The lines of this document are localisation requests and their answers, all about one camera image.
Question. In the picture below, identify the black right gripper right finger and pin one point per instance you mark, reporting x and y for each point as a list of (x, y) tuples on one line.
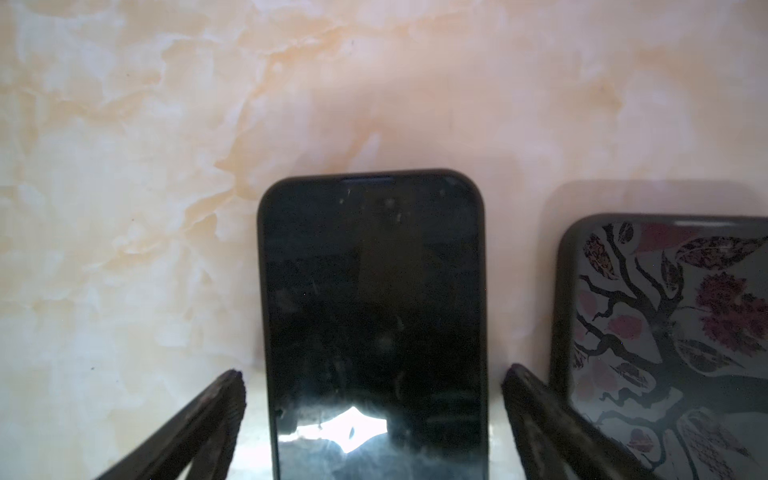
[(553, 441)]

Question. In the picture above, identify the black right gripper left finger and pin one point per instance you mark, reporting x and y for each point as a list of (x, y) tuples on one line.
[(198, 442)]

